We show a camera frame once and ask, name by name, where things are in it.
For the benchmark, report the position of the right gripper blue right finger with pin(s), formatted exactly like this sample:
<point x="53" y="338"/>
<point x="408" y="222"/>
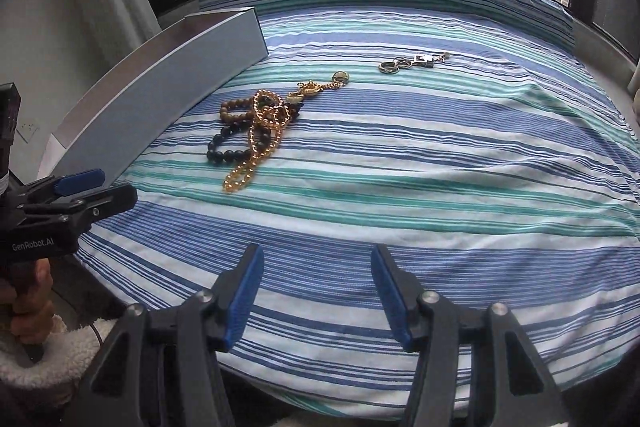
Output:
<point x="425" y="323"/>

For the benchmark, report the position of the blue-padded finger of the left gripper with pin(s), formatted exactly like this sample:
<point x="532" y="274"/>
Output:
<point x="54" y="187"/>

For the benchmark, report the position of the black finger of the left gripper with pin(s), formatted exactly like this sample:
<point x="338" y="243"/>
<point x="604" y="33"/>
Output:
<point x="101" y="204"/>

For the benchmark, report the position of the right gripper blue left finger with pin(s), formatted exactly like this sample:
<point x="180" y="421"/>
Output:
<point x="208" y="323"/>

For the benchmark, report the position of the white fleece sleeve forearm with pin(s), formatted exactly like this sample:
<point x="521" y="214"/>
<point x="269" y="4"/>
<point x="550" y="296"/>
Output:
<point x="66" y="355"/>

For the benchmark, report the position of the person's left hand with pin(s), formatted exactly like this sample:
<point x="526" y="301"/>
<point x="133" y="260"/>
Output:
<point x="32" y="311"/>

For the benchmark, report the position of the white cardboard box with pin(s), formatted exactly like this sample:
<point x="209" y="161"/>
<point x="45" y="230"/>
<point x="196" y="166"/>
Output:
<point x="149" y="89"/>

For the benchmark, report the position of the blue green striped bedsheet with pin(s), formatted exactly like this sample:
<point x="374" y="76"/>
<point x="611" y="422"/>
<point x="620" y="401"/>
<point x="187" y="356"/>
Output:
<point x="504" y="174"/>

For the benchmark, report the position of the right white curtain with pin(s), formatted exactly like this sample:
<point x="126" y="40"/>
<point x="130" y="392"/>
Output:
<point x="634" y="90"/>

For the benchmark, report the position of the wall power socket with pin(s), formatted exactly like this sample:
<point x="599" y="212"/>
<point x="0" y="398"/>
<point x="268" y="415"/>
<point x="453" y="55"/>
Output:
<point x="27" y="129"/>

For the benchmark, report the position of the silver ring chain jewelry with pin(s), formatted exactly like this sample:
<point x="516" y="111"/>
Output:
<point x="397" y="64"/>

